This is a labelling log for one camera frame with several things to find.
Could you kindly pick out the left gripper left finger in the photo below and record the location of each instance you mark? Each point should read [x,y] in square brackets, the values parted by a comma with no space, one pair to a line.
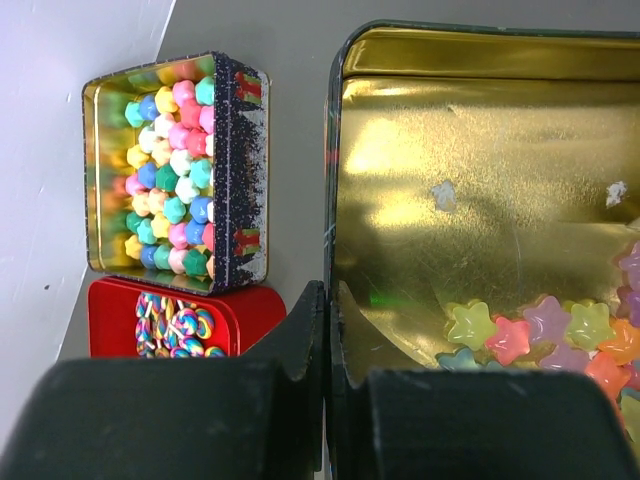
[254,416]

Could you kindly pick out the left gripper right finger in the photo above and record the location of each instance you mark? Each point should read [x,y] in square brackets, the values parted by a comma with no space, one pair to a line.
[390,418]

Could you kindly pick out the golden tin with star candies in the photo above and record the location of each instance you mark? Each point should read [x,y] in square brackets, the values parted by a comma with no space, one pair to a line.
[483,198]

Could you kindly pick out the tin with colourful cube candies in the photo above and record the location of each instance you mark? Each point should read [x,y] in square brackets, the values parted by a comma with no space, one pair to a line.
[176,173]

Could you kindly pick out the red tin with lollipops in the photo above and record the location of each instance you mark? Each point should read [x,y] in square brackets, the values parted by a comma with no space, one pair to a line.
[127,319]

